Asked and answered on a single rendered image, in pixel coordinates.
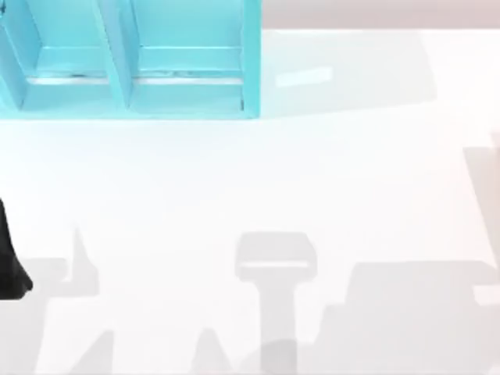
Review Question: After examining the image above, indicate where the light blue rack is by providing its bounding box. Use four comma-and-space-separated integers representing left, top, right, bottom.
0, 0, 262, 120

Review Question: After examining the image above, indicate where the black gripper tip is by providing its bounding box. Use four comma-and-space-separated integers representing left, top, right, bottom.
0, 199, 34, 302

